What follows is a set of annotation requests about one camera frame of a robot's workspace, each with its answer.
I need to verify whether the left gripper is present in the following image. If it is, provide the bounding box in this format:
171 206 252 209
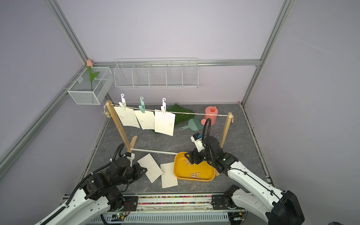
113 163 148 186

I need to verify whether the white postcard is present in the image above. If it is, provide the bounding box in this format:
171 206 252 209
134 110 155 130
137 153 163 183
160 162 178 188
114 106 140 128
155 110 175 136

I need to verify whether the white clothespin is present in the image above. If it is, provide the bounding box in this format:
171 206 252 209
161 97 167 115
119 94 127 110

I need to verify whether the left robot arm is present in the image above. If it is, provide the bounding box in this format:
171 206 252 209
39 143 147 225

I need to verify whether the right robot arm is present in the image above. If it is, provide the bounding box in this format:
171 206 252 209
185 118 305 225

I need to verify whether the yellow plastic tray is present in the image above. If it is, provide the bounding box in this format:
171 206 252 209
173 152 216 182

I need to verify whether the wooden clothesline stand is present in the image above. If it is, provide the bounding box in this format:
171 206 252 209
105 100 238 173

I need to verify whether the green hand brush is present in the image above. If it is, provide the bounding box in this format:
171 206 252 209
180 118 203 131

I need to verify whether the green artificial grass mat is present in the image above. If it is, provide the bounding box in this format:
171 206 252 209
167 104 195 126

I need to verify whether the pink watering can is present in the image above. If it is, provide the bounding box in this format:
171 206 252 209
201 106 218 125

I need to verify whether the green clothespin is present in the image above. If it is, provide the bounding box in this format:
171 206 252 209
139 97 146 113

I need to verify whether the small white mesh basket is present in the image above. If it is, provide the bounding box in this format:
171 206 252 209
67 67 114 105

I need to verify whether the artificial pink tulip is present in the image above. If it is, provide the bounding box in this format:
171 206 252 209
86 59 99 91

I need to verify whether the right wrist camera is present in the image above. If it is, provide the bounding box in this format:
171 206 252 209
190 133 205 152

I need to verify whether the rope string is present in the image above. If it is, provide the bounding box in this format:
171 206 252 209
108 103 234 118

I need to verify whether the long white wire basket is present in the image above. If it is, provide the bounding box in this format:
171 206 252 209
114 58 199 89

